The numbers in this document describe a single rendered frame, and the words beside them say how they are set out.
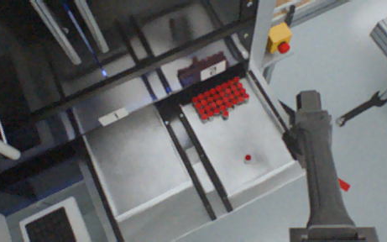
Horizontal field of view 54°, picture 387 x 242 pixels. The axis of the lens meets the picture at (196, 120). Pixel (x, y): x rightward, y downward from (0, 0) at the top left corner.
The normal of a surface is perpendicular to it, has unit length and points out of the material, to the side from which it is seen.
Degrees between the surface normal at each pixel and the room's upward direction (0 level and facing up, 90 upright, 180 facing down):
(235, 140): 0
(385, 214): 0
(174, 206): 0
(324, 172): 45
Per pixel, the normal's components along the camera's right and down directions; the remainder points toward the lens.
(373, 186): -0.04, -0.36
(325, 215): -0.18, -0.89
